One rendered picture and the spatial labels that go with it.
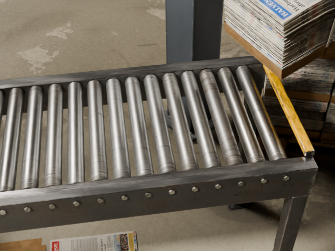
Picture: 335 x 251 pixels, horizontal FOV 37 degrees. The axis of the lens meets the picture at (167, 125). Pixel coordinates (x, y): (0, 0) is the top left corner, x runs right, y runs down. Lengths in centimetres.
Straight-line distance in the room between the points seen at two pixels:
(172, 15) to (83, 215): 116
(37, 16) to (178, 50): 158
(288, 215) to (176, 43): 108
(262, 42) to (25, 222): 85
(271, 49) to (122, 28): 208
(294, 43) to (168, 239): 112
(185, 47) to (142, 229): 84
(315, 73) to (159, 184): 109
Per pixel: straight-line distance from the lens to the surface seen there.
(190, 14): 219
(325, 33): 155
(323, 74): 225
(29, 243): 230
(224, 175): 140
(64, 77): 175
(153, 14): 360
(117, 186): 138
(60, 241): 226
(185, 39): 228
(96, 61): 317
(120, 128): 153
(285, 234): 169
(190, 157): 144
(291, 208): 158
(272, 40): 146
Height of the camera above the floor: 185
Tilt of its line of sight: 44 degrees down
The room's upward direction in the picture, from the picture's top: 1 degrees counter-clockwise
